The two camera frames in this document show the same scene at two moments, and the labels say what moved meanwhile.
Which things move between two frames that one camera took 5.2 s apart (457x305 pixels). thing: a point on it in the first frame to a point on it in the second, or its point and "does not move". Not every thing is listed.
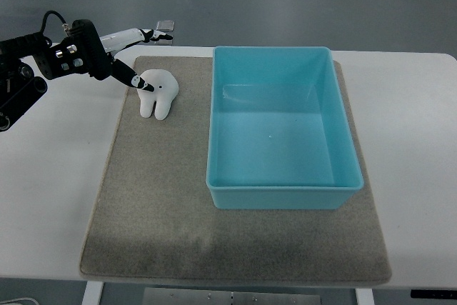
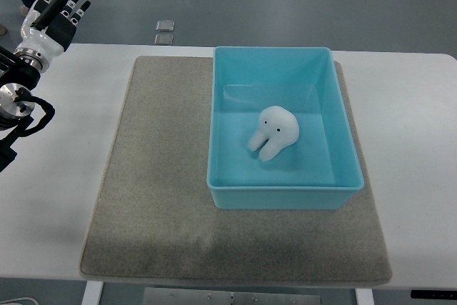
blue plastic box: (279, 133) does not move
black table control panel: (433, 293) does not move
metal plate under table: (163, 296) does not move
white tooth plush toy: (166, 91) to (278, 127)
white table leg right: (364, 296) does not move
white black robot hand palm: (83, 51) to (56, 36)
